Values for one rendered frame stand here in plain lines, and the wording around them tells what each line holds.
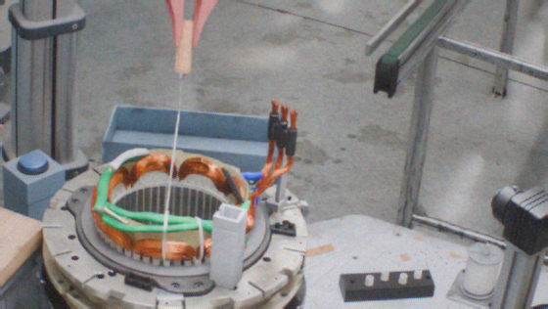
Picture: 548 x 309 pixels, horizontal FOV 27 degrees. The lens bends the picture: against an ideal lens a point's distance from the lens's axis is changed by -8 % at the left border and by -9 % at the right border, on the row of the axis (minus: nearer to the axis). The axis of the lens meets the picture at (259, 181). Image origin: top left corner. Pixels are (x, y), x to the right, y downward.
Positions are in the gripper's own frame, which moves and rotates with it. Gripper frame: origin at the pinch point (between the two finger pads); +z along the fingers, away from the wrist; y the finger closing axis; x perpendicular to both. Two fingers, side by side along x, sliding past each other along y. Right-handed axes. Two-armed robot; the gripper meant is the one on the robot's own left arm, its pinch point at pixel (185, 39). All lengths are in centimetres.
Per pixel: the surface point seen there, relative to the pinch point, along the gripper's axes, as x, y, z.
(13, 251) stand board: 9.1, -18.5, 27.1
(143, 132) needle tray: 43.0, 1.6, 17.1
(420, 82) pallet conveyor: 159, 85, 18
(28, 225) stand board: 14.4, -16.3, 24.9
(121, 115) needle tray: 43.0, -1.9, 14.7
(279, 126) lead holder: 4.6, 12.3, 9.8
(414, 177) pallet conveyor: 167, 89, 44
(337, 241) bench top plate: 57, 36, 35
